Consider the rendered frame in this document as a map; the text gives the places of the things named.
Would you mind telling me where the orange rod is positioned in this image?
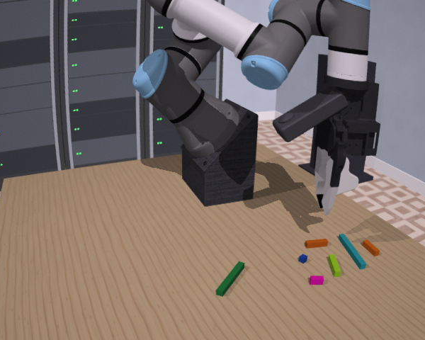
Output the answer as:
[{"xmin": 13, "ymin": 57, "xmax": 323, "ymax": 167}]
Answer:
[
  {"xmin": 305, "ymin": 239, "xmax": 328, "ymax": 249},
  {"xmin": 362, "ymin": 240, "xmax": 380, "ymax": 256}
]

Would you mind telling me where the turquoise rod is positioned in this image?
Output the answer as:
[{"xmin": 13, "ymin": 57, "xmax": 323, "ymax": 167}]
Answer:
[{"xmin": 339, "ymin": 234, "xmax": 366, "ymax": 270}]

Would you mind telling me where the small magenta block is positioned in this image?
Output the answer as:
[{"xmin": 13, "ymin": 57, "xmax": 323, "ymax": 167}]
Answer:
[{"xmin": 310, "ymin": 276, "xmax": 324, "ymax": 285}]

